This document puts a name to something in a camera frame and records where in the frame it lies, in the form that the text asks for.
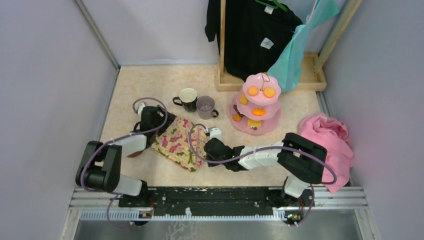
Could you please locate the floral rectangular tray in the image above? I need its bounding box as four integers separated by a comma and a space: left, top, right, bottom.
151, 117, 203, 172

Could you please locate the orange flower-shaped cookie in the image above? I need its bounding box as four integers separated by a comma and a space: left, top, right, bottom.
232, 114, 242, 122

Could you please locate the yellow layered cake slice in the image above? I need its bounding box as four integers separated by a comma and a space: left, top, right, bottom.
247, 119, 262, 130

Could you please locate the chocolate triangle cake slice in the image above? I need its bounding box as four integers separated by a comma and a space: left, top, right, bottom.
233, 104, 244, 117

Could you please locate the yellow rectangular biscuit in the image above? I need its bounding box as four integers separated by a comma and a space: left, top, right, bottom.
239, 92, 249, 106

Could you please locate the orange fish-shaped cake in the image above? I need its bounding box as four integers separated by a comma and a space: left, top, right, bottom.
252, 108, 267, 117

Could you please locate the round orange cookie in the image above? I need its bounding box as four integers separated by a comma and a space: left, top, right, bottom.
247, 86, 259, 97

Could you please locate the round dotted biscuit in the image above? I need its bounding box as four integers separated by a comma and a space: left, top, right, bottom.
263, 87, 276, 98

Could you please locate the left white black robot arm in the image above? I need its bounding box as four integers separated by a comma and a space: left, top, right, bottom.
75, 105, 177, 207

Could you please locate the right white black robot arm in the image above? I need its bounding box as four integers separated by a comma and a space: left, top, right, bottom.
203, 133, 328, 206

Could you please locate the brown round coaster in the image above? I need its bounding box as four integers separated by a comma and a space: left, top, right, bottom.
127, 150, 143, 158

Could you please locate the black mug white inside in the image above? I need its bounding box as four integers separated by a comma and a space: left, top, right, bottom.
172, 88, 198, 113

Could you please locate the pink three-tier cake stand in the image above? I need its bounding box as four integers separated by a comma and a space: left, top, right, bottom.
227, 72, 282, 136

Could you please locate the teal garment hanging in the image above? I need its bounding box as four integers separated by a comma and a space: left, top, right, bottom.
267, 0, 340, 92

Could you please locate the pink crumpled towel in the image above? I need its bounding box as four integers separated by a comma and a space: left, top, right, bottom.
298, 113, 354, 194

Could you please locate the wooden clothes rack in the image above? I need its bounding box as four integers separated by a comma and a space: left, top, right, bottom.
215, 0, 362, 92

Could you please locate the black t-shirt on hanger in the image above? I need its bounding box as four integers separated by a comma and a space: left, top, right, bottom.
224, 0, 303, 81

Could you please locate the green clothes hanger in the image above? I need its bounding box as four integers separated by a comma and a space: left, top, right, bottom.
255, 0, 288, 12

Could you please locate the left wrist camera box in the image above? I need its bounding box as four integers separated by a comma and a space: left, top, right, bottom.
136, 101, 147, 116

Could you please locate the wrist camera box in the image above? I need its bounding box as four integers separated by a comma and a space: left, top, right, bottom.
208, 127, 222, 141
136, 101, 147, 116

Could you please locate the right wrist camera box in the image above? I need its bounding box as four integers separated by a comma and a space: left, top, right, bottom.
208, 127, 222, 141

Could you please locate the grey mug black handle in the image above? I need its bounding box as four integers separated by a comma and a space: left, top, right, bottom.
196, 95, 219, 120

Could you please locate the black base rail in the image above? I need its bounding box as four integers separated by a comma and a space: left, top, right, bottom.
79, 186, 369, 226

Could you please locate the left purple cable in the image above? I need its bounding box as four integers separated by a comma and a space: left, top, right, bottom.
79, 96, 169, 231

